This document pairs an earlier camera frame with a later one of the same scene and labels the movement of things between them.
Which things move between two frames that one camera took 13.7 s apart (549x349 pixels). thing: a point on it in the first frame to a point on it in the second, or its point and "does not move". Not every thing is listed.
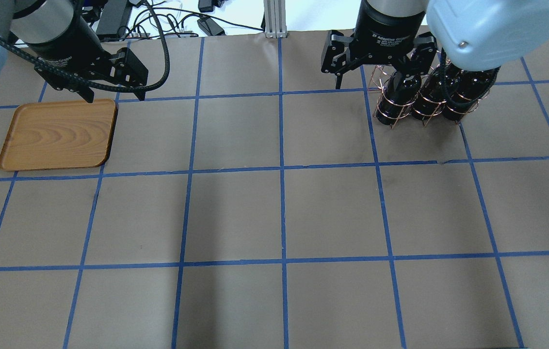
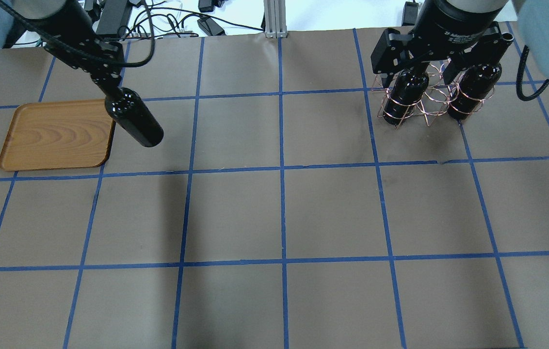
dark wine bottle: [431, 102] to [408, 87]
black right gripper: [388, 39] to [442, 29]
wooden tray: [48, 135] does not move
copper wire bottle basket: [443, 89] does not move
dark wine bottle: [398, 98] to [126, 108]
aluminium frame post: [275, 19] does not move
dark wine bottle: [464, 88] does not move
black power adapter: [207, 25] does not move
